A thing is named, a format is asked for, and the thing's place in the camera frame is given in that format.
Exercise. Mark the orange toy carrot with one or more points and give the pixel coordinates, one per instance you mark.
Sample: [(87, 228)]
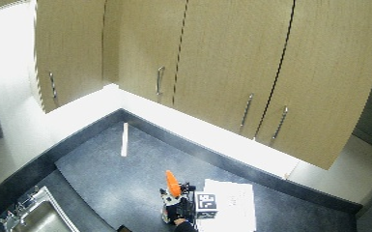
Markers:
[(172, 184)]

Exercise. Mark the white marker cube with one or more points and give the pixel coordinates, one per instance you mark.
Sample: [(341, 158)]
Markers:
[(205, 201)]

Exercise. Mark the white paper sheet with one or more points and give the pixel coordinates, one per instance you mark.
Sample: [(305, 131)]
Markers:
[(236, 206)]

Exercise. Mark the white flat stick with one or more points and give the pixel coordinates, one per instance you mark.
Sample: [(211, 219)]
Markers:
[(124, 139)]

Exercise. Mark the stainless steel sink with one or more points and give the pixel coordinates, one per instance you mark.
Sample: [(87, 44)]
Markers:
[(44, 216)]

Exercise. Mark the metal sink faucet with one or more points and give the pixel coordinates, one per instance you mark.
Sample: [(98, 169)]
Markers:
[(19, 210)]

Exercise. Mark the wide wooden cabinet door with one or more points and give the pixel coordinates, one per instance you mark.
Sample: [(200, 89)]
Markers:
[(327, 83)]

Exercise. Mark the narrow wooden cabinet door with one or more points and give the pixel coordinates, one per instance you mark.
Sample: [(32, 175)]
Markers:
[(67, 51)]

